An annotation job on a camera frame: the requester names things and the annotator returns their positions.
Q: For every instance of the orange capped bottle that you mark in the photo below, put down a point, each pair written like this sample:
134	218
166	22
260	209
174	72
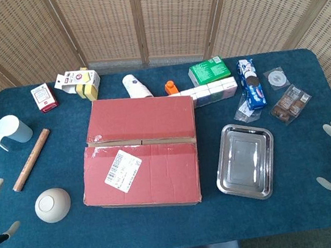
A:
171	87

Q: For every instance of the brown snack pack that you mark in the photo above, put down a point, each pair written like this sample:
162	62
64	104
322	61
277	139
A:
290	104

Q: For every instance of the white plastic mug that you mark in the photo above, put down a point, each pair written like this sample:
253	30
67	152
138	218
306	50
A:
15	129

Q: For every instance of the yellow sponge pack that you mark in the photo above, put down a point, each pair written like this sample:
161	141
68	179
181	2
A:
84	81

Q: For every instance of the green carton box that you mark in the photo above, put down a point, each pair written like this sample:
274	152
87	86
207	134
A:
208	69

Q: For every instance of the white bottle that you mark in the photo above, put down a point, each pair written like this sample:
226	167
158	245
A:
136	86

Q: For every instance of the wooden rolling pin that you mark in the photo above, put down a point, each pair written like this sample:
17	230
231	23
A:
31	159

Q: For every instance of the stainless steel tray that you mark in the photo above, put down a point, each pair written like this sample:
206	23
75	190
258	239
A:
245	162

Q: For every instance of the clear tape roll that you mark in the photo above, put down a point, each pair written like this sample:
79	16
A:
277	78

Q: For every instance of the large cardboard box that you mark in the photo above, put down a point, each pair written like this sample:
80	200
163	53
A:
159	168

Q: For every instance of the small clear plastic bag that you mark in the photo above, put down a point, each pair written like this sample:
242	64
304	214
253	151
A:
244	111

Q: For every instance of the pocket tissue multipack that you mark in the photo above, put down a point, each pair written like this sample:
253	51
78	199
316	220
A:
213	92

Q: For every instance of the bamboo folding screen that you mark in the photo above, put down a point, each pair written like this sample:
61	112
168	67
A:
108	21

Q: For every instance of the beige upturned bowl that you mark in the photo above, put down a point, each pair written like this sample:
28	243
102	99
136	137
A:
53	205

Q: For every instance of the blue Oreo cookie box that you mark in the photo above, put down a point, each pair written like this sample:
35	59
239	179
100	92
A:
251	84

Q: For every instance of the red and white small box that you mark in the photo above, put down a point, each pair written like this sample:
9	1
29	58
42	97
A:
44	98

